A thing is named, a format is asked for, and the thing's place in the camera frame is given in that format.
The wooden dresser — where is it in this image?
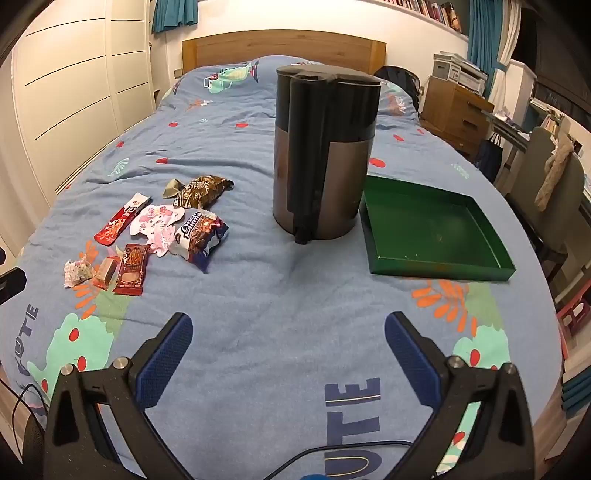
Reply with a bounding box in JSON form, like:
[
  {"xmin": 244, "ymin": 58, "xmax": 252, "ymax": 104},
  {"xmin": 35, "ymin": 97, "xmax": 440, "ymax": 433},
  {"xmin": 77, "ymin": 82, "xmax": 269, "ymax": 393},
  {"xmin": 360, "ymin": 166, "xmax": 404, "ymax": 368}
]
[{"xmin": 420, "ymin": 76, "xmax": 496, "ymax": 160}]

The grey desk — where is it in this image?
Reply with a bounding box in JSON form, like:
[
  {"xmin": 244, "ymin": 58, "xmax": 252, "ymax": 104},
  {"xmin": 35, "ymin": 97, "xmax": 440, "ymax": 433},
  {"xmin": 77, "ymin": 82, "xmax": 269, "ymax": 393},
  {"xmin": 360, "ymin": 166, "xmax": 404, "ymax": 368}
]
[{"xmin": 485, "ymin": 104, "xmax": 591, "ymax": 204}]

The grey and black kettle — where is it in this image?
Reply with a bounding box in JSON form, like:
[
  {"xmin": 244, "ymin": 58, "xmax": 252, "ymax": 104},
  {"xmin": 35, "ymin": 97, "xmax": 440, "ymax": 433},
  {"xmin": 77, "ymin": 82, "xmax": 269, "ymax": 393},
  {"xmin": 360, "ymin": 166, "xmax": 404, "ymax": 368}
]
[{"xmin": 271, "ymin": 65, "xmax": 383, "ymax": 244}]

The white brown snack packet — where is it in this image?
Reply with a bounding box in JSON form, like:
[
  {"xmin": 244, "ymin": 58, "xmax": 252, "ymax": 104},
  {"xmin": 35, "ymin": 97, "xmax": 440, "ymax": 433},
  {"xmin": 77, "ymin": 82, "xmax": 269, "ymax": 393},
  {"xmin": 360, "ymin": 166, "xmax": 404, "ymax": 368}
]
[{"xmin": 168, "ymin": 209, "xmax": 230, "ymax": 274}]

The white floral candy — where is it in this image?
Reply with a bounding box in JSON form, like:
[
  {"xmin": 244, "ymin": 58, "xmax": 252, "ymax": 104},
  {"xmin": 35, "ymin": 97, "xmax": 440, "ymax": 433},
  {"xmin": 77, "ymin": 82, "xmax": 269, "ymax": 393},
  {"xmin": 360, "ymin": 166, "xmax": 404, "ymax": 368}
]
[{"xmin": 63, "ymin": 258, "xmax": 95, "ymax": 289}]

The green tray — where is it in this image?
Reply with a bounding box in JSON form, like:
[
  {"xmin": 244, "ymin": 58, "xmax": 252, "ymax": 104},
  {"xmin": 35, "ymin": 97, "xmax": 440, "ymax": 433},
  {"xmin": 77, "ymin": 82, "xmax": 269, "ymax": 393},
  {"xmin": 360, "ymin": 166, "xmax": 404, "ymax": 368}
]
[{"xmin": 361, "ymin": 174, "xmax": 515, "ymax": 281}]

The beige plush toy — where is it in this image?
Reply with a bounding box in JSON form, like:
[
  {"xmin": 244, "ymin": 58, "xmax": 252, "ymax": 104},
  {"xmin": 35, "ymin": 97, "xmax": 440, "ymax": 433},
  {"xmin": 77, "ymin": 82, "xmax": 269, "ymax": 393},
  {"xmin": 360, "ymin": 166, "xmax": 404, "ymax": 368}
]
[{"xmin": 534, "ymin": 134, "xmax": 575, "ymax": 210}]

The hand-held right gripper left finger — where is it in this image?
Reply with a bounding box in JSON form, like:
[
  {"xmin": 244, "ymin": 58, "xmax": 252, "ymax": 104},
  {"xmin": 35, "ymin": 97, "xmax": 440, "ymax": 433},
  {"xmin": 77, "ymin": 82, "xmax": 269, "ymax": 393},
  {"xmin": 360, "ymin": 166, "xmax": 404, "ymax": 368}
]
[{"xmin": 43, "ymin": 312, "xmax": 194, "ymax": 480}]

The teal curtain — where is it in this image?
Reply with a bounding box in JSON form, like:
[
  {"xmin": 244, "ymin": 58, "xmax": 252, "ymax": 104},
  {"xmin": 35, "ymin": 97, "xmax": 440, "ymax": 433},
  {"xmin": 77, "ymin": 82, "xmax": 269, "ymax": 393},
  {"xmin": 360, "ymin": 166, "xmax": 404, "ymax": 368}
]
[
  {"xmin": 151, "ymin": 0, "xmax": 199, "ymax": 33},
  {"xmin": 466, "ymin": 0, "xmax": 527, "ymax": 107}
]

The red and white snack packet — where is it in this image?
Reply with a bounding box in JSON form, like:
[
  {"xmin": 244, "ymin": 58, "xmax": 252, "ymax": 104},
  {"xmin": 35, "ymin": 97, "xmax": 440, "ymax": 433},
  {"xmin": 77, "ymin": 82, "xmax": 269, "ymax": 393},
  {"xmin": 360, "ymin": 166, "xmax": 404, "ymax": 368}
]
[{"xmin": 93, "ymin": 194, "xmax": 153, "ymax": 246}]

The pink cartoon snack packet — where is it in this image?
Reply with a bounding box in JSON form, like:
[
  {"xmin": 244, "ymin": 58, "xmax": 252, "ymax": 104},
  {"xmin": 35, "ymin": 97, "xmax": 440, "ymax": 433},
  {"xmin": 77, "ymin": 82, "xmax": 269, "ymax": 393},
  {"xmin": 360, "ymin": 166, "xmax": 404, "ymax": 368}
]
[{"xmin": 128, "ymin": 204, "xmax": 186, "ymax": 257}]

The navy shopping bag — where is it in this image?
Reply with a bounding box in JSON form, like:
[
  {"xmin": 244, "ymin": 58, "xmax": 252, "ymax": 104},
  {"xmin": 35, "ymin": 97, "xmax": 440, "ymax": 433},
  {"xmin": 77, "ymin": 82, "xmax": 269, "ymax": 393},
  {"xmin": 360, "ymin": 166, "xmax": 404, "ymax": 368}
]
[{"xmin": 475, "ymin": 134, "xmax": 504, "ymax": 183}]

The blue printed blanket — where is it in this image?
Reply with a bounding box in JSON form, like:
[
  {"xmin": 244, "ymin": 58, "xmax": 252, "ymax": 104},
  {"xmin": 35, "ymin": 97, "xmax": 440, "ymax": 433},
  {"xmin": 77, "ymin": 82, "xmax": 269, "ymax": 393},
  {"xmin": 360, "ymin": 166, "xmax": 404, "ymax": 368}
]
[{"xmin": 0, "ymin": 55, "xmax": 566, "ymax": 480}]

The wooden headboard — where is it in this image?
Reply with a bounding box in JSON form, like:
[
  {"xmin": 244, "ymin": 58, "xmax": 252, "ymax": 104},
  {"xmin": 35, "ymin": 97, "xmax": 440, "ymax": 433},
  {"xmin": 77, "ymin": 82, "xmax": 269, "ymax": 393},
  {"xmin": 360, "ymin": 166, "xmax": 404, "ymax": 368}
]
[{"xmin": 181, "ymin": 30, "xmax": 387, "ymax": 75}]

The grey chair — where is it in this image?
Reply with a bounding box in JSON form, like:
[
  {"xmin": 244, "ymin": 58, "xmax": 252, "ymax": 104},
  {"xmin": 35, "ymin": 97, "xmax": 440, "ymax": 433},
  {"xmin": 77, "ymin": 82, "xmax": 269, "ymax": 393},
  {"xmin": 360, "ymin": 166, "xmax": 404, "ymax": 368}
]
[{"xmin": 505, "ymin": 127, "xmax": 585, "ymax": 282}]

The white printer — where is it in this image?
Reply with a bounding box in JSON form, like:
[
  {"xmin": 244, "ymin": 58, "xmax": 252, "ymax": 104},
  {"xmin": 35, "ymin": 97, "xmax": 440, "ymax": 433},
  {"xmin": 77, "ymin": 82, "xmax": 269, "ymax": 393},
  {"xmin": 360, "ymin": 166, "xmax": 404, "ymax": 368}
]
[{"xmin": 433, "ymin": 52, "xmax": 489, "ymax": 95}]

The black backpack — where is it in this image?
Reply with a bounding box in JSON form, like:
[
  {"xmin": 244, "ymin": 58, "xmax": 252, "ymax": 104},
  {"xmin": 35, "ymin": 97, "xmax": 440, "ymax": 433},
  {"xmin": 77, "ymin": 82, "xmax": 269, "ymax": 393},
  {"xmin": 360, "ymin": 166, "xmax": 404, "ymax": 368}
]
[{"xmin": 374, "ymin": 65, "xmax": 422, "ymax": 116}]

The black cable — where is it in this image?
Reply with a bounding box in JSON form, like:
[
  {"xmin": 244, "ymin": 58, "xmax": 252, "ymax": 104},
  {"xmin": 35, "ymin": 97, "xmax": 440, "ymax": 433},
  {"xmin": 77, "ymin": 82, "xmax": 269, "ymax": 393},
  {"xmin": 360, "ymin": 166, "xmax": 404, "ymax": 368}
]
[
  {"xmin": 263, "ymin": 440, "xmax": 416, "ymax": 480},
  {"xmin": 9, "ymin": 383, "xmax": 49, "ymax": 462}
]

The brown patterned snack packet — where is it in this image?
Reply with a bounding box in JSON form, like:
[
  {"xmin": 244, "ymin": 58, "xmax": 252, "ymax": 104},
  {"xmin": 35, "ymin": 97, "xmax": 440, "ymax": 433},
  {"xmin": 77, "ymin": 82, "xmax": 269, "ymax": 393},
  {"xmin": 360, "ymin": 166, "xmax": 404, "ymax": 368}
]
[{"xmin": 174, "ymin": 175, "xmax": 234, "ymax": 209}]

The row of books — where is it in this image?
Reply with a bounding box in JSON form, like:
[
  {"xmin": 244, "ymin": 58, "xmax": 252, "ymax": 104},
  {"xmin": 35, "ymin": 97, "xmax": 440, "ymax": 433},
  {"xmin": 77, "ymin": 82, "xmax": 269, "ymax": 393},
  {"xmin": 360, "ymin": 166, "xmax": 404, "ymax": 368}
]
[{"xmin": 383, "ymin": 0, "xmax": 465, "ymax": 33}]

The pink stool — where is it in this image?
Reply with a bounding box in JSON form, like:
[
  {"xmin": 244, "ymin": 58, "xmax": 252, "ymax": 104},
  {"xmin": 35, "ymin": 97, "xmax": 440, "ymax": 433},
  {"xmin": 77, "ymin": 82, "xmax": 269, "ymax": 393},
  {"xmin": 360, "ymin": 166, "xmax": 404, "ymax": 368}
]
[{"xmin": 556, "ymin": 295, "xmax": 591, "ymax": 361}]

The white wardrobe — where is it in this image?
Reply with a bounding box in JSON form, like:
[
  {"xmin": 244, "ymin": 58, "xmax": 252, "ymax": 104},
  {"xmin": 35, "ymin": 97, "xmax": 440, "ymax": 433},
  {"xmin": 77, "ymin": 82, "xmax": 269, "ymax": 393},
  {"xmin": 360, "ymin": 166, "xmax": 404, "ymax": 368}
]
[{"xmin": 9, "ymin": 0, "xmax": 160, "ymax": 217}]

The dark red snack packet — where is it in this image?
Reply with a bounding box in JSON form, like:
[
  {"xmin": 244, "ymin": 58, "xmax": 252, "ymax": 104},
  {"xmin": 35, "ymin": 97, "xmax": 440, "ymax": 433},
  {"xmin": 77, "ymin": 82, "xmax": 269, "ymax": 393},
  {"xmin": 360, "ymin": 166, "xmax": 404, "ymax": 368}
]
[{"xmin": 112, "ymin": 243, "xmax": 152, "ymax": 296}]

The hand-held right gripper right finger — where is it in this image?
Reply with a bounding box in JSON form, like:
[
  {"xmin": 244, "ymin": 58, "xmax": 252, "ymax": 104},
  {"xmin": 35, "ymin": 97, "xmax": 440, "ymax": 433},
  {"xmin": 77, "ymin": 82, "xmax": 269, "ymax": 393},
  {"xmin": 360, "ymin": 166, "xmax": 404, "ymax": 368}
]
[{"xmin": 385, "ymin": 311, "xmax": 536, "ymax": 480}]

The small brown candy bar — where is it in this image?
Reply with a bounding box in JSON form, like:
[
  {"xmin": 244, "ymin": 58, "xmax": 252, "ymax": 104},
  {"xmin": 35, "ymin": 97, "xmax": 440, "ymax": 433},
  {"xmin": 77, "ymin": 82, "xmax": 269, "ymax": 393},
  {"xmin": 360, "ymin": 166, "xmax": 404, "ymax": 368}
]
[{"xmin": 92, "ymin": 257, "xmax": 122, "ymax": 291}]

